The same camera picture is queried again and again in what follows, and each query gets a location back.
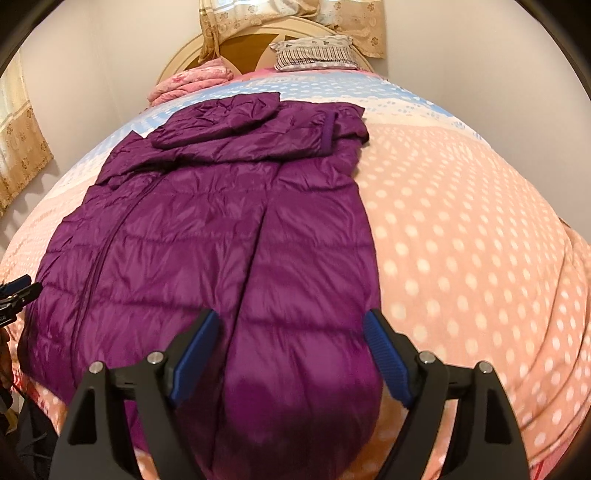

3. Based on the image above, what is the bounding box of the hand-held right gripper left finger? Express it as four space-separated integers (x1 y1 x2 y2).
48 308 221 480

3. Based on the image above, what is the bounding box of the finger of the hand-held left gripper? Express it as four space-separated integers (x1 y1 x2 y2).
0 275 32 297
8 283 44 315

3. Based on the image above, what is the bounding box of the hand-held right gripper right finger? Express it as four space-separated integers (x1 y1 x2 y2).
362 308 532 480

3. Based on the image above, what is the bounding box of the purple hooded puffer jacket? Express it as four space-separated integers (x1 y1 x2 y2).
17 91 385 480

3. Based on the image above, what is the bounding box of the dark cloth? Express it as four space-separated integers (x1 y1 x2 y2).
0 382 63 480

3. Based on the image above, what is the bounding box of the cream floral window curtain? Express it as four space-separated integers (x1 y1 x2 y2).
0 50 55 219
198 0 387 75

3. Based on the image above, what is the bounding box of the polka dot bedsheet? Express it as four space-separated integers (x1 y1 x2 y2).
0 68 591 480

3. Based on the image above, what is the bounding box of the pink folded blanket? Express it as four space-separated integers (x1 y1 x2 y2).
147 58 239 108

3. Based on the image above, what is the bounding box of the cream wooden headboard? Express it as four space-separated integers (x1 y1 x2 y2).
159 28 376 88

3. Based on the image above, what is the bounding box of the striped floral pillow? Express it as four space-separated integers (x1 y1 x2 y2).
270 34 361 72

